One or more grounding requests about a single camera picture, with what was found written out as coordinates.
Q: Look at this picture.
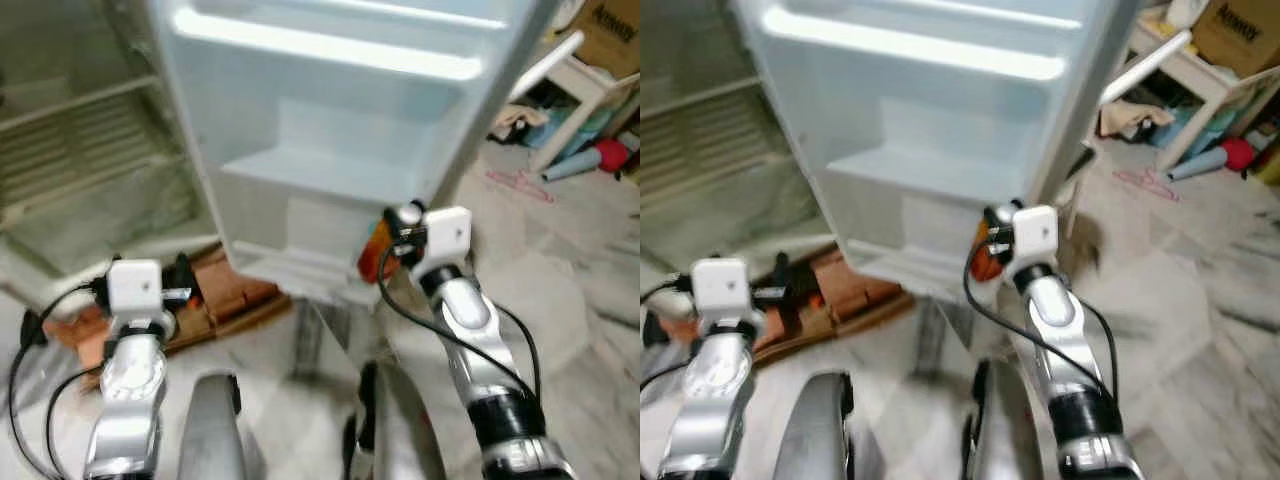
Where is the orange drink bottle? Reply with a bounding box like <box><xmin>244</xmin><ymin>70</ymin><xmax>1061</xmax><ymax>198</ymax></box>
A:
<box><xmin>968</xmin><ymin>225</ymin><xmax>1001</xmax><ymax>281</ymax></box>
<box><xmin>357</xmin><ymin>222</ymin><xmax>399</xmax><ymax>284</ymax></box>

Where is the silver fridge with green sticker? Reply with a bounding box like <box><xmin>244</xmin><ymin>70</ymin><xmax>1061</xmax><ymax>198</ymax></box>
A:
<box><xmin>640</xmin><ymin>0</ymin><xmax>1141</xmax><ymax>301</ymax></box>
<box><xmin>0</xmin><ymin>0</ymin><xmax>566</xmax><ymax>306</ymax></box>

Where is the pink clothes hanger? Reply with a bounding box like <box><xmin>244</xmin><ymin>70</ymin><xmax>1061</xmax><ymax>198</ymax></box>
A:
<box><xmin>487</xmin><ymin>168</ymin><xmax>554</xmax><ymax>204</ymax></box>
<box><xmin>1113</xmin><ymin>167</ymin><xmax>1181</xmax><ymax>203</ymax></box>

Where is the grey left robot leg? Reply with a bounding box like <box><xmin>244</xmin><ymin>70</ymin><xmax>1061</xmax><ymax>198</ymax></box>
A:
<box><xmin>178</xmin><ymin>372</ymin><xmax>246</xmax><ymax>480</ymax></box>
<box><xmin>770</xmin><ymin>372</ymin><xmax>856</xmax><ymax>480</ymax></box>

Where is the grey robot leg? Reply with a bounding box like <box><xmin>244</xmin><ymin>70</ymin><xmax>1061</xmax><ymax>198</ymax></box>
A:
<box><xmin>178</xmin><ymin>372</ymin><xmax>246</xmax><ymax>480</ymax></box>
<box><xmin>770</xmin><ymin>372</ymin><xmax>856</xmax><ymax>480</ymax></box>
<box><xmin>345</xmin><ymin>360</ymin><xmax>446</xmax><ymax>480</ymax></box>
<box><xmin>962</xmin><ymin>360</ymin><xmax>1061</xmax><ymax>480</ymax></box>

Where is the beige crumpled cloth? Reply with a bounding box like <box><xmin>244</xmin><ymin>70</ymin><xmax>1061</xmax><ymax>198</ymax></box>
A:
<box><xmin>1098</xmin><ymin>100</ymin><xmax>1173</xmax><ymax>141</ymax></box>
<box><xmin>490</xmin><ymin>105</ymin><xmax>549</xmax><ymax>143</ymax></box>

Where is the light blue cylinder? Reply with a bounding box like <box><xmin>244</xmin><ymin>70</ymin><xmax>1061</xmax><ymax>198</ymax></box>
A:
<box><xmin>1165</xmin><ymin>148</ymin><xmax>1226</xmax><ymax>183</ymax></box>
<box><xmin>543</xmin><ymin>150</ymin><xmax>601</xmax><ymax>183</ymax></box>

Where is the grey right robot leg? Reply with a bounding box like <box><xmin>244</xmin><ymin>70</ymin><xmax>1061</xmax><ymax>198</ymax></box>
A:
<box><xmin>345</xmin><ymin>360</ymin><xmax>446</xmax><ymax>480</ymax></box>
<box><xmin>962</xmin><ymin>360</ymin><xmax>1061</xmax><ymax>480</ymax></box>

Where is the red round container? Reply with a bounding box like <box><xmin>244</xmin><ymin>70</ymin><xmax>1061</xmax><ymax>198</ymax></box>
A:
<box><xmin>1218</xmin><ymin>138</ymin><xmax>1256</xmax><ymax>173</ymax></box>
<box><xmin>595</xmin><ymin>138</ymin><xmax>631</xmax><ymax>173</ymax></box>

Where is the white table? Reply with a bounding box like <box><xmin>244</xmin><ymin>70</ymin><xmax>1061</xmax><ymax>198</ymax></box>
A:
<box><xmin>530</xmin><ymin>55</ymin><xmax>641</xmax><ymax>171</ymax></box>
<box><xmin>1135</xmin><ymin>20</ymin><xmax>1280</xmax><ymax>171</ymax></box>

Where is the Amway cardboard box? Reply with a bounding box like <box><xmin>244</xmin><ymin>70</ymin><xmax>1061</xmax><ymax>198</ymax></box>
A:
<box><xmin>565</xmin><ymin>0</ymin><xmax>641</xmax><ymax>81</ymax></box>
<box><xmin>1190</xmin><ymin>0</ymin><xmax>1280</xmax><ymax>79</ymax></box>

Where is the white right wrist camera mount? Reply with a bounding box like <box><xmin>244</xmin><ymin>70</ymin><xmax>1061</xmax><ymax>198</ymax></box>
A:
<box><xmin>1012</xmin><ymin>205</ymin><xmax>1059</xmax><ymax>269</ymax></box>
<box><xmin>420</xmin><ymin>207</ymin><xmax>473</xmax><ymax>271</ymax></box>

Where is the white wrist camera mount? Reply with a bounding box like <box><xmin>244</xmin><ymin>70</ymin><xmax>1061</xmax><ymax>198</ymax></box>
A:
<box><xmin>1012</xmin><ymin>205</ymin><xmax>1059</xmax><ymax>269</ymax></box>
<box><xmin>420</xmin><ymin>207</ymin><xmax>473</xmax><ymax>271</ymax></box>
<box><xmin>107</xmin><ymin>258</ymin><xmax>164</xmax><ymax>316</ymax></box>
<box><xmin>693</xmin><ymin>258</ymin><xmax>753</xmax><ymax>319</ymax></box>

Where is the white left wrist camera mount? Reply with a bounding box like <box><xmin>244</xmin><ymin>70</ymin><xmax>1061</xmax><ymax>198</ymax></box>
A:
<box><xmin>693</xmin><ymin>258</ymin><xmax>753</xmax><ymax>319</ymax></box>
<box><xmin>107</xmin><ymin>258</ymin><xmax>164</xmax><ymax>316</ymax></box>

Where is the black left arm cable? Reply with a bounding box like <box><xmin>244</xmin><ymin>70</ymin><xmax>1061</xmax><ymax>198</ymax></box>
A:
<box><xmin>640</xmin><ymin>280</ymin><xmax>701</xmax><ymax>391</ymax></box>
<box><xmin>8</xmin><ymin>280</ymin><xmax>111</xmax><ymax>480</ymax></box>

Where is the white wire fridge shelf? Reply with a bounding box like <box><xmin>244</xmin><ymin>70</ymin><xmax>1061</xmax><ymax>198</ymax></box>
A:
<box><xmin>640</xmin><ymin>75</ymin><xmax>801</xmax><ymax>211</ymax></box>
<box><xmin>0</xmin><ymin>75</ymin><xmax>191</xmax><ymax>216</ymax></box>

